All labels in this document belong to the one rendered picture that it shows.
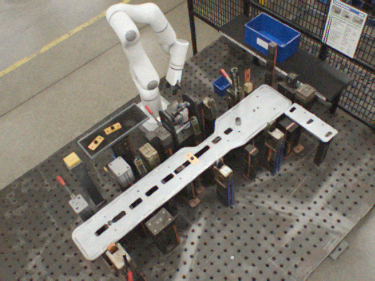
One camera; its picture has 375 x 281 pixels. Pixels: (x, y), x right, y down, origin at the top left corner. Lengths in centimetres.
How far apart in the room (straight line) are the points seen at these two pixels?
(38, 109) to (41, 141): 40
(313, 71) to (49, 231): 179
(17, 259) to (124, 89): 203
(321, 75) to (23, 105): 284
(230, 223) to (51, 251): 99
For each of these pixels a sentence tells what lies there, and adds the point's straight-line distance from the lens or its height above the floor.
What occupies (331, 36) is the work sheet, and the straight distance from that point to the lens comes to 237.
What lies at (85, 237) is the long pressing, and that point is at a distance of 196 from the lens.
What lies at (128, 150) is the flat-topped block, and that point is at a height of 99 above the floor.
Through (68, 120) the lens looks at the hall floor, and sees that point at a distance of 378.
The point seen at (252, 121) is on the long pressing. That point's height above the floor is 100.
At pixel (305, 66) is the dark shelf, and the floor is 103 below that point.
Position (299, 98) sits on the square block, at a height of 101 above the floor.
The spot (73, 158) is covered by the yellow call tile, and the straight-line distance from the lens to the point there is 200.
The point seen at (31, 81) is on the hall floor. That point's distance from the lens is 432.
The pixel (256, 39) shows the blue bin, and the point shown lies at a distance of 248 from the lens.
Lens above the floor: 271
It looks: 54 degrees down
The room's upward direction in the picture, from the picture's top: 10 degrees counter-clockwise
